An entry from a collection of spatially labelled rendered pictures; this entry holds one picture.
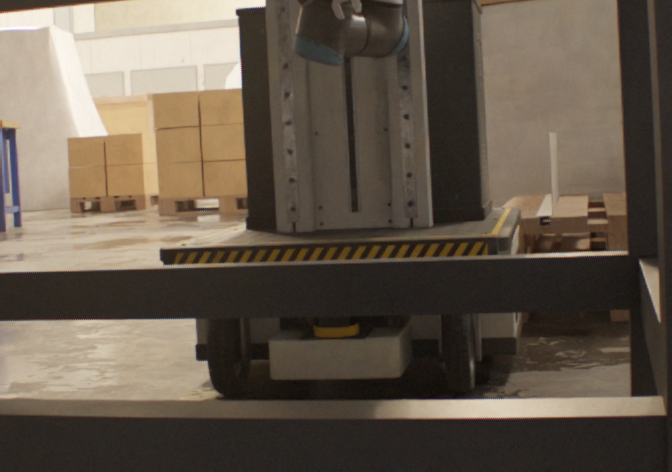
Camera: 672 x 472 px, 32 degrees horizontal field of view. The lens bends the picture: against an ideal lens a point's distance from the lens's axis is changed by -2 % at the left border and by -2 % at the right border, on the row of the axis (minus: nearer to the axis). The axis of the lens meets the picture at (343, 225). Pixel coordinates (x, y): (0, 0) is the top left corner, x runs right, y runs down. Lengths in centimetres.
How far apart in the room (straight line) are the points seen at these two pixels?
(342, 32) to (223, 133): 792
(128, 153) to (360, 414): 1085
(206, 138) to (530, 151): 534
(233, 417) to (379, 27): 144
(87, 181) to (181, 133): 194
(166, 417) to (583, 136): 421
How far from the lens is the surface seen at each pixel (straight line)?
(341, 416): 73
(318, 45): 203
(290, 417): 73
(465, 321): 231
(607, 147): 484
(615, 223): 318
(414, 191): 255
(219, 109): 995
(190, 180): 1001
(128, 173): 1156
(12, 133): 975
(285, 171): 259
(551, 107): 494
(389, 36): 214
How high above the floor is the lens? 50
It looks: 4 degrees down
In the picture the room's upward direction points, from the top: 3 degrees counter-clockwise
